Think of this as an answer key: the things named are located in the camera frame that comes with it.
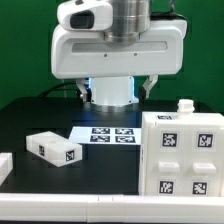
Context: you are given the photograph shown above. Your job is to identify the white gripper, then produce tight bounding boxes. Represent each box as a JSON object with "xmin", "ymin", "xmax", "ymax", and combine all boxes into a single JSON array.
[{"xmin": 51, "ymin": 20, "xmax": 187, "ymax": 102}]

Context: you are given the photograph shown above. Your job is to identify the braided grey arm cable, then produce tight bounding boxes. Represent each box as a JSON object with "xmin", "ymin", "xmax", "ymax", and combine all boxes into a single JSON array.
[{"xmin": 149, "ymin": 0, "xmax": 190, "ymax": 34}]

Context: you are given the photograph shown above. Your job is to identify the small white cabinet panel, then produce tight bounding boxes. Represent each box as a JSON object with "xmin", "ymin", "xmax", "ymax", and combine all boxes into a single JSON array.
[{"xmin": 152, "ymin": 128, "xmax": 186, "ymax": 196}]

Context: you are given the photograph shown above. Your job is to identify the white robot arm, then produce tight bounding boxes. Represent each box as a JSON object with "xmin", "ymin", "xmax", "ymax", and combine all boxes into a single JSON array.
[{"xmin": 51, "ymin": 0, "xmax": 188, "ymax": 111}]

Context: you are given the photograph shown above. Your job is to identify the white cabinet drawer box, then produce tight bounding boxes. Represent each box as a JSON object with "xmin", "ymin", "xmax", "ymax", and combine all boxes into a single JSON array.
[{"xmin": 26, "ymin": 131, "xmax": 82, "ymax": 167}]

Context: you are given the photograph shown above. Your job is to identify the white front rail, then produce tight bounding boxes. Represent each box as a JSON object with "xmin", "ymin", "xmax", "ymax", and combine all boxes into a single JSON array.
[{"xmin": 0, "ymin": 193, "xmax": 224, "ymax": 224}]

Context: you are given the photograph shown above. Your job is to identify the white marker sheet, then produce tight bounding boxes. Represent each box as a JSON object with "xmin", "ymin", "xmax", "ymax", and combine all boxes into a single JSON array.
[{"xmin": 69, "ymin": 126, "xmax": 141, "ymax": 145}]

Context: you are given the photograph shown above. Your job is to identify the white left rail piece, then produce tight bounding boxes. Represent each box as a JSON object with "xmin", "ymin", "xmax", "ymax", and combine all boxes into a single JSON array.
[{"xmin": 0, "ymin": 153, "xmax": 13, "ymax": 186}]

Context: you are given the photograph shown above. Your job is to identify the large white cabinet body box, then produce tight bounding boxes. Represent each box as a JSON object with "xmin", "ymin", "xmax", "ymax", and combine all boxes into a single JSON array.
[{"xmin": 138, "ymin": 99, "xmax": 224, "ymax": 197}]

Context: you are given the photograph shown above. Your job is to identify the black cables at base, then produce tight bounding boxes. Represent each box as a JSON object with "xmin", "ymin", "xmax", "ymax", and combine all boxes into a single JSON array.
[{"xmin": 38, "ymin": 81, "xmax": 81, "ymax": 99}]

